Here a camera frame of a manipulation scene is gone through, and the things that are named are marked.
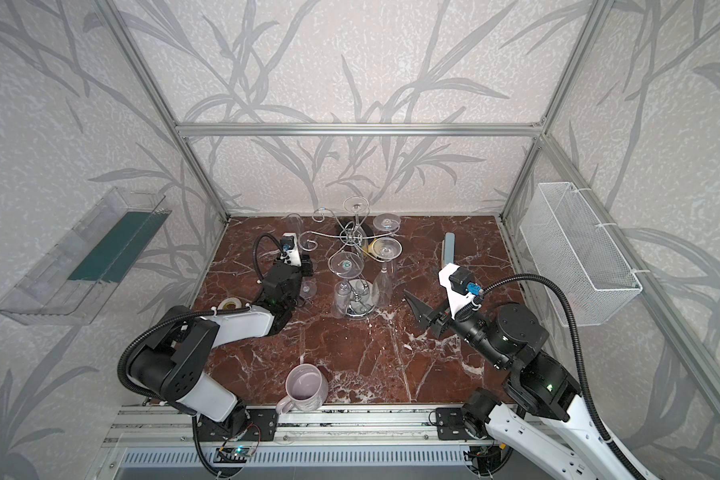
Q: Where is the white wire wall basket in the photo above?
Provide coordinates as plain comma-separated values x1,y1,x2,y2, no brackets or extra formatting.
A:
520,182,643,327

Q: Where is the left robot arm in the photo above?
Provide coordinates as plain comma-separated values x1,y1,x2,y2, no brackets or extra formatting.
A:
117,258,313,437

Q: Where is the chrome wine glass rack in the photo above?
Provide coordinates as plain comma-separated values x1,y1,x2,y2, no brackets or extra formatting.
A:
297,196,402,319

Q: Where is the black yellow work glove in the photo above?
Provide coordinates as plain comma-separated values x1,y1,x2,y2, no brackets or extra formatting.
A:
336,217,380,256

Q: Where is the roll of tape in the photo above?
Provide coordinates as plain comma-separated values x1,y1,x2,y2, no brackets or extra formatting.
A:
218,297,245,310

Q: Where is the clear champagne flute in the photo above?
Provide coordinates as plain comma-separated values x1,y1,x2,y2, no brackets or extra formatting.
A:
373,213,401,234
369,237,403,310
284,213,317,300

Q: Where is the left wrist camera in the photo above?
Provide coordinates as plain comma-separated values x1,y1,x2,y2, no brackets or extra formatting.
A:
279,232,304,267

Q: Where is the aluminium front rail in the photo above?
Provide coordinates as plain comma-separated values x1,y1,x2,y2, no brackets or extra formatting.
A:
101,403,553,448

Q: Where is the lilac ceramic mug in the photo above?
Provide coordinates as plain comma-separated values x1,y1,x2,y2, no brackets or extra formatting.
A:
275,364,329,415

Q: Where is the clear wine glass front centre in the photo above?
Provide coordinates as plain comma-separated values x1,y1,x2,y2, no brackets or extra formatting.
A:
328,250,377,319

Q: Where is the clear acrylic wall shelf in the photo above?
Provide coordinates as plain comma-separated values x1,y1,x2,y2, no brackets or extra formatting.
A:
0,187,172,326

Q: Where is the green circuit board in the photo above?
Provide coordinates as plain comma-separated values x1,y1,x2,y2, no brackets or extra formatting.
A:
213,445,258,464

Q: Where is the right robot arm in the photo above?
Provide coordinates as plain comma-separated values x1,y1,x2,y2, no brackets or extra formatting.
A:
403,263,655,479

